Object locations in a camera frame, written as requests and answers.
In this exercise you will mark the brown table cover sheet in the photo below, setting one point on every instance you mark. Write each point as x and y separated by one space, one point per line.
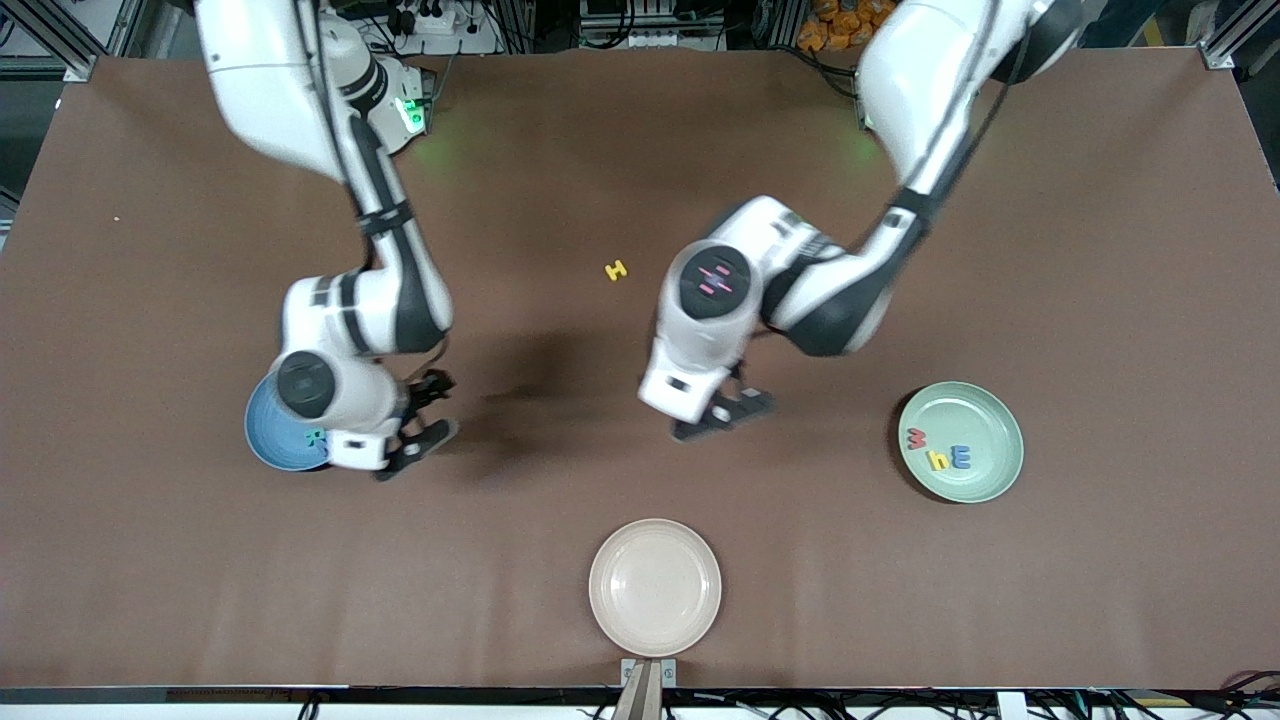
150 550

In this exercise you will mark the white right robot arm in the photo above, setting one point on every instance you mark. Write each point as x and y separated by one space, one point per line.
260 80

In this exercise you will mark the blue letter E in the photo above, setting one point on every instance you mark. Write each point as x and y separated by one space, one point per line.
961 457

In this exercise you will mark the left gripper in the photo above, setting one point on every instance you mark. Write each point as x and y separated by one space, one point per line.
736 372

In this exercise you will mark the teal letter R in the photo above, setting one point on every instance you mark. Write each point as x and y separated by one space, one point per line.
314 436

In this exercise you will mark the white power strip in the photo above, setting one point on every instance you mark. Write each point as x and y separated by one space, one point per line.
650 40
470 42

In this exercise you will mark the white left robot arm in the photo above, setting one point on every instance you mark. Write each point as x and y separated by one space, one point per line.
930 70

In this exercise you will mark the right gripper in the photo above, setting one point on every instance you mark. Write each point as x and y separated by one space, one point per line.
426 388

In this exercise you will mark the aluminium frame post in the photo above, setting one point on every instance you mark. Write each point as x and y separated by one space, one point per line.
80 68
1218 55

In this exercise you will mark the beige plate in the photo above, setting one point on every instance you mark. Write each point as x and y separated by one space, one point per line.
655 588

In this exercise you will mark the blue plate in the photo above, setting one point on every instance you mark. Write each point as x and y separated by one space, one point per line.
265 440

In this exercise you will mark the black table edge rail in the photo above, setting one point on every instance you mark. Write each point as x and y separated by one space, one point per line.
450 693

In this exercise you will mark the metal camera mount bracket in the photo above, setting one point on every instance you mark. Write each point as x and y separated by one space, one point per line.
648 690

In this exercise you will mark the orange bag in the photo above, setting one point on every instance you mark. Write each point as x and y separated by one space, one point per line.
840 25

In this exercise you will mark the green plate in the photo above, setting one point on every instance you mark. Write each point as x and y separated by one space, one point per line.
975 415

